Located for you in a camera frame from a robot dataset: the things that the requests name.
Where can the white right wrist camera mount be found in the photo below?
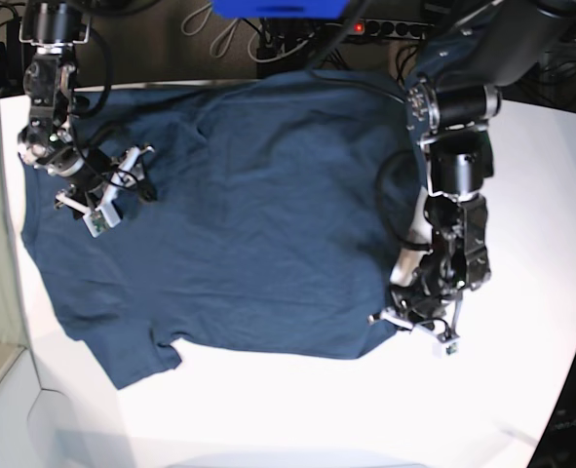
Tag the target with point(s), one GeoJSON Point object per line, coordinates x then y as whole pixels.
{"type": "Point", "coordinates": [105, 217]}

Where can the black power strip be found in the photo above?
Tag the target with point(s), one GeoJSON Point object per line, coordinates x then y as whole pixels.
{"type": "Point", "coordinates": [390, 29]}

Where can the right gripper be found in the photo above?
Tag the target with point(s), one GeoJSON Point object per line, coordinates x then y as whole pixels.
{"type": "Point", "coordinates": [97, 174]}

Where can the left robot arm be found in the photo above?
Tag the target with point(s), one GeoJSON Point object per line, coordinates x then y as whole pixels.
{"type": "Point", "coordinates": [476, 50]}

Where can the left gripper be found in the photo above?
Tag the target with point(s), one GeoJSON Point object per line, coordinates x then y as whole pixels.
{"type": "Point", "coordinates": [415, 305]}

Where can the dark blue t-shirt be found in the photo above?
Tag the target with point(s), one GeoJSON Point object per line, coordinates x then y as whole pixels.
{"type": "Point", "coordinates": [268, 233]}

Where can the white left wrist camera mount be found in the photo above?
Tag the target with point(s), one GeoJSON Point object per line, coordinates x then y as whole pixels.
{"type": "Point", "coordinates": [445, 343]}

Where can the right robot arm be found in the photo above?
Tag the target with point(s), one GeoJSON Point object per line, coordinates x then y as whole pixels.
{"type": "Point", "coordinates": [54, 29]}

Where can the blue plastic bin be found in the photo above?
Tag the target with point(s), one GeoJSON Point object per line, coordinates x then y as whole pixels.
{"type": "Point", "coordinates": [277, 9]}

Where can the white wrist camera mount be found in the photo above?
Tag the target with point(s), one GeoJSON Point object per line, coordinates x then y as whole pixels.
{"type": "Point", "coordinates": [105, 217]}
{"type": "Point", "coordinates": [445, 343]}

